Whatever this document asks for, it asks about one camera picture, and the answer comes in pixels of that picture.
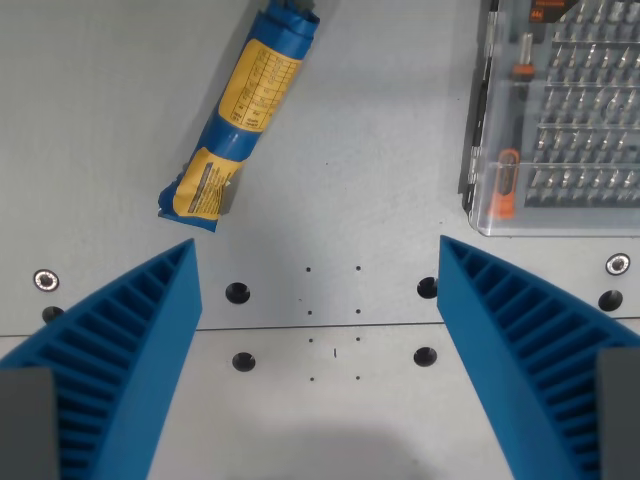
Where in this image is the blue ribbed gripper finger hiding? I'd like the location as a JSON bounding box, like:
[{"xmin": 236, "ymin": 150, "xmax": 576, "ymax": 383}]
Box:
[
  {"xmin": 0, "ymin": 237, "xmax": 204, "ymax": 480},
  {"xmin": 436, "ymin": 235, "xmax": 640, "ymax": 480}
]

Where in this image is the blue and yellow bag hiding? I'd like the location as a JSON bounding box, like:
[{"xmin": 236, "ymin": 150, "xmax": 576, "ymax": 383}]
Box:
[{"xmin": 157, "ymin": 0, "xmax": 321, "ymax": 233}]

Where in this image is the silver table bolt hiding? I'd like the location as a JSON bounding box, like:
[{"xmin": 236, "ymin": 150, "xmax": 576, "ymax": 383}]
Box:
[
  {"xmin": 33, "ymin": 269, "xmax": 60, "ymax": 292},
  {"xmin": 605, "ymin": 252, "xmax": 632, "ymax": 277}
]

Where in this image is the clear screwdriver bit set case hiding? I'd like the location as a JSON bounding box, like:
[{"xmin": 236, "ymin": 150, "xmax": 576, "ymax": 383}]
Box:
[{"xmin": 458, "ymin": 0, "xmax": 640, "ymax": 238}]

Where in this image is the silver bit extension with orange collar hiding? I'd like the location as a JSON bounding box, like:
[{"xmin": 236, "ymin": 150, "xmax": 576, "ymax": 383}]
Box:
[{"xmin": 508, "ymin": 32, "xmax": 537, "ymax": 97}]

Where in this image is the orange and black screwdriver handle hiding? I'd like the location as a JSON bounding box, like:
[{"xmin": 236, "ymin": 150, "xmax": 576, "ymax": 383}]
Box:
[{"xmin": 487, "ymin": 148, "xmax": 521, "ymax": 220}]

